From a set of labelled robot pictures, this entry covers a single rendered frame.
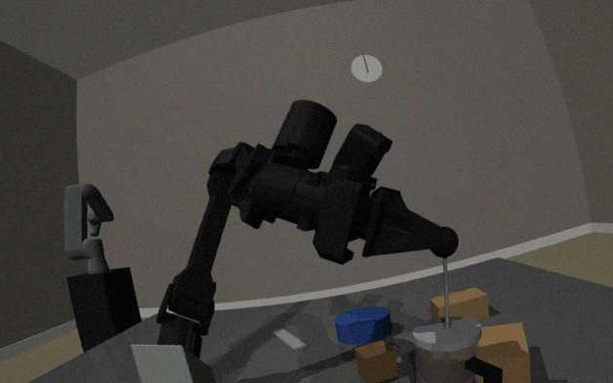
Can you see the dark blue short cylinder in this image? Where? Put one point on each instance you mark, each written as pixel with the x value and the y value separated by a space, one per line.
pixel 364 325

